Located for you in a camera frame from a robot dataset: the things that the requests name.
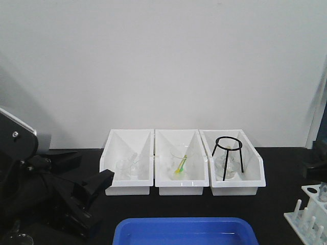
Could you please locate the right white storage bin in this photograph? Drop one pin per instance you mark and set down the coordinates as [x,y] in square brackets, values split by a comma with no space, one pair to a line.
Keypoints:
[246,183]

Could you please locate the yellow green plastic dropper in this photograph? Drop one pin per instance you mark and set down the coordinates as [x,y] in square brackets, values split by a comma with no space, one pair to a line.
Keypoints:
[181,165]

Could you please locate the grey pegboard drying rack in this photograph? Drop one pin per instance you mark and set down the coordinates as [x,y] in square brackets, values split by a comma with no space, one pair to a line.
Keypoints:
[321,135]

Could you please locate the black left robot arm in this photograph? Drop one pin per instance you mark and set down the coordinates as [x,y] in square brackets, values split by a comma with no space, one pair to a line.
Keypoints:
[8,189]

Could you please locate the blue plastic tray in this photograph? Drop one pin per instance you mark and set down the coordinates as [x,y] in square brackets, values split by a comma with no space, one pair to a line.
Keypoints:
[184,230]

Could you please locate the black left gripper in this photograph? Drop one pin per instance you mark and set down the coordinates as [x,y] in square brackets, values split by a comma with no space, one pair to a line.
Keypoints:
[37,195]

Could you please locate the black wire tripod stand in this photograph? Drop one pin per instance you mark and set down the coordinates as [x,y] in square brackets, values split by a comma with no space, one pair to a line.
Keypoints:
[231,145]

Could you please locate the glassware in left bin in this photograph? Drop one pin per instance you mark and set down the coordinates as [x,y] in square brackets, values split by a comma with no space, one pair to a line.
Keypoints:
[128,168]

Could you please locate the clear glass test tube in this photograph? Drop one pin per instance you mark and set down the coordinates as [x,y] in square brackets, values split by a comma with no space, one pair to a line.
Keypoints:
[324,191]

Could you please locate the left white storage bin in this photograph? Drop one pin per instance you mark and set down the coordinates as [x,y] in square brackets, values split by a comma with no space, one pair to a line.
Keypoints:
[129,153]

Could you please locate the white test tube rack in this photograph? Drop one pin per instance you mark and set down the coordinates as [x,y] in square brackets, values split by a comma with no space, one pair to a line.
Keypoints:
[310,223]

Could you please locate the glass flask in right bin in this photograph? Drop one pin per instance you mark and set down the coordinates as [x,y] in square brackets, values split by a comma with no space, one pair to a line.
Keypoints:
[225,166]

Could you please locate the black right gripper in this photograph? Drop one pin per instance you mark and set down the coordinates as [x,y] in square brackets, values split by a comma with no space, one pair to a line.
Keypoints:
[314,165]

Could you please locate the glass beaker in middle bin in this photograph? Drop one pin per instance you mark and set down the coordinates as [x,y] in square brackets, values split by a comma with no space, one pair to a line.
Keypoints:
[176,154]

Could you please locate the white storage bin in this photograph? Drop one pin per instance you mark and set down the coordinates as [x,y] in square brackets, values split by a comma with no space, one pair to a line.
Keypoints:
[246,183]
[129,153]
[197,167]

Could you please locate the clear glass beaker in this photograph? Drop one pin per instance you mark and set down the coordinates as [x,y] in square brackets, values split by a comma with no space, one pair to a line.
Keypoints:
[14,236]

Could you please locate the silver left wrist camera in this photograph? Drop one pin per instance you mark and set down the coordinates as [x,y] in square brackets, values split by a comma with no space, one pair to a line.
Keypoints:
[21,138]

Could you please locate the middle white storage bin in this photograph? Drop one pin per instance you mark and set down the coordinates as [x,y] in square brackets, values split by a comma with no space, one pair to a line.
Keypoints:
[197,167]

